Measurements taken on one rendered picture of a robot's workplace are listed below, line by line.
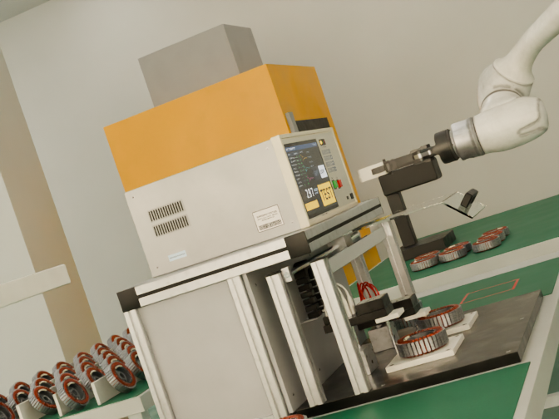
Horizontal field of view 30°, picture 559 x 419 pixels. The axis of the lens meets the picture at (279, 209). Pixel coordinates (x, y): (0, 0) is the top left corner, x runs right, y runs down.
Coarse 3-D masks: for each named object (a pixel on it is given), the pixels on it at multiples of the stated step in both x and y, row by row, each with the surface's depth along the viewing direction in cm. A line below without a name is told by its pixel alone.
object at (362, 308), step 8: (376, 296) 228; (384, 296) 225; (360, 304) 224; (368, 304) 224; (376, 304) 223; (384, 304) 223; (392, 304) 228; (360, 312) 224; (368, 312) 224; (376, 312) 223; (384, 312) 222; (392, 312) 226; (400, 312) 224; (352, 320) 225; (360, 320) 224; (368, 320) 224; (376, 320) 224; (384, 320) 223; (328, 328) 227; (352, 328) 230
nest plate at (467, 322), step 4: (472, 312) 252; (476, 312) 250; (468, 316) 248; (472, 316) 246; (476, 316) 249; (464, 320) 244; (468, 320) 242; (472, 320) 243; (456, 324) 242; (460, 324) 241; (464, 324) 239; (468, 324) 238; (448, 328) 240; (452, 328) 239; (456, 328) 239; (460, 328) 238; (464, 328) 238; (468, 328) 238; (448, 332) 239; (452, 332) 239; (456, 332) 239
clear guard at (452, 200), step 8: (456, 192) 261; (432, 200) 259; (440, 200) 245; (448, 200) 245; (456, 200) 250; (408, 208) 261; (416, 208) 249; (424, 208) 242; (456, 208) 240; (464, 208) 245; (472, 208) 250; (480, 208) 254; (392, 216) 249; (400, 216) 244; (472, 216) 239; (368, 224) 248; (352, 232) 248
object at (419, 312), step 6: (414, 294) 250; (396, 300) 250; (402, 300) 246; (408, 300) 246; (414, 300) 249; (396, 306) 247; (402, 306) 246; (408, 306) 246; (414, 306) 247; (408, 312) 246; (414, 312) 245; (420, 312) 246; (426, 312) 246; (396, 318) 247; (408, 318) 246; (360, 324) 250; (366, 324) 249; (372, 324) 249; (378, 324) 248
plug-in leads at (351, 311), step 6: (342, 294) 225; (348, 294) 228; (342, 300) 225; (348, 300) 228; (348, 306) 226; (354, 306) 230; (348, 312) 225; (354, 312) 227; (324, 318) 227; (324, 324) 228
